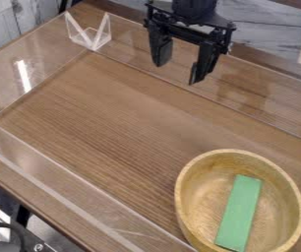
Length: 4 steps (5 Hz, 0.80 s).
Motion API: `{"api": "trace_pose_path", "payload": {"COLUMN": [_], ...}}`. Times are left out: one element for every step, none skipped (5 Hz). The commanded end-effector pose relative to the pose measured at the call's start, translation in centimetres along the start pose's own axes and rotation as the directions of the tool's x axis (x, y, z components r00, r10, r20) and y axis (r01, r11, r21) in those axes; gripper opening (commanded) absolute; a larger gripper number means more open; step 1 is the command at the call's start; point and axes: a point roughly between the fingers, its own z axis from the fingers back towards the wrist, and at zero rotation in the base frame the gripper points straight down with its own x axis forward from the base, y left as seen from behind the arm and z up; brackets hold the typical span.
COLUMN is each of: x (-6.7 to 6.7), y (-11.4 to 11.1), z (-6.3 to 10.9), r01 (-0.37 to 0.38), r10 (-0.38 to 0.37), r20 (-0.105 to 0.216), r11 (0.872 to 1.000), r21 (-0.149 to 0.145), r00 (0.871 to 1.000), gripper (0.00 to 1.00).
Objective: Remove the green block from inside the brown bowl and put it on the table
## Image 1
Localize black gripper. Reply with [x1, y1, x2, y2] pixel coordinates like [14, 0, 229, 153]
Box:
[144, 0, 236, 85]

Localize green rectangular block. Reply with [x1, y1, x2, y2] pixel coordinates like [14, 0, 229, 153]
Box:
[215, 175, 263, 252]

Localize brown wooden bowl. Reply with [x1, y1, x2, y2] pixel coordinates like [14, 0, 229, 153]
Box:
[174, 149, 301, 252]

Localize black table leg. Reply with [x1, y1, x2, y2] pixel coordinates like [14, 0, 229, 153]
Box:
[11, 205, 31, 228]

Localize clear acrylic corner bracket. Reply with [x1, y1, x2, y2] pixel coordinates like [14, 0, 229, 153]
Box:
[63, 13, 112, 51]

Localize clear acrylic barrier wall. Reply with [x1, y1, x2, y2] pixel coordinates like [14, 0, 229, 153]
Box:
[0, 3, 301, 252]

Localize black cable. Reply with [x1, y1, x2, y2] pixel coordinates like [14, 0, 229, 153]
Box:
[0, 221, 27, 252]

